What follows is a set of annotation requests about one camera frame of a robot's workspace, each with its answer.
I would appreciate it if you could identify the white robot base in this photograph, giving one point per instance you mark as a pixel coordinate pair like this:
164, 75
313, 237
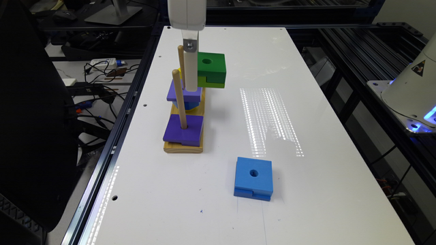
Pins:
411, 95

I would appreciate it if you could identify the white power strip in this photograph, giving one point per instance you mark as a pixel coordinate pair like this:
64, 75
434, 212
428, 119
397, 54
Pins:
109, 63

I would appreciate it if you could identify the wooden peg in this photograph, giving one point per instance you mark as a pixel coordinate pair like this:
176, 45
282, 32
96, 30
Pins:
182, 64
179, 98

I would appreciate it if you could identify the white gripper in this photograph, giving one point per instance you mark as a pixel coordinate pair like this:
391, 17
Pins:
190, 17

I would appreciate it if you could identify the dark purple square block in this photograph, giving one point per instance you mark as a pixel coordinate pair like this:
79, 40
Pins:
191, 136

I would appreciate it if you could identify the blue square block with hole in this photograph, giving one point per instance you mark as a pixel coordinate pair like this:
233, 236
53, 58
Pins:
253, 179

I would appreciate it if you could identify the wooden peg base board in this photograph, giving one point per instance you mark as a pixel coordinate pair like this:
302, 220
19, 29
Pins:
198, 96

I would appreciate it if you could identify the middle wooden peg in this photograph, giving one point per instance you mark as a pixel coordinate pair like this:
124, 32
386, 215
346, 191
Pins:
182, 64

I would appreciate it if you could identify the green square block with hole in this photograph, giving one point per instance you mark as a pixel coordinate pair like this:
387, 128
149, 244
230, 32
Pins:
211, 70

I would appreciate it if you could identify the front wooden peg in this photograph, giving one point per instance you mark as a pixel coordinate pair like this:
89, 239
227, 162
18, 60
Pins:
179, 98

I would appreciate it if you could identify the blue block under purple block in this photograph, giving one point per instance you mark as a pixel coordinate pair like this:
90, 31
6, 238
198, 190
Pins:
188, 105

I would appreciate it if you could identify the black office chair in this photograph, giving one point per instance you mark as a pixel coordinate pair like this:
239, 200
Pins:
39, 148

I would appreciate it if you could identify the monitor stand base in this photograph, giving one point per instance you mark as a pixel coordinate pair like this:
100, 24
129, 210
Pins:
115, 14

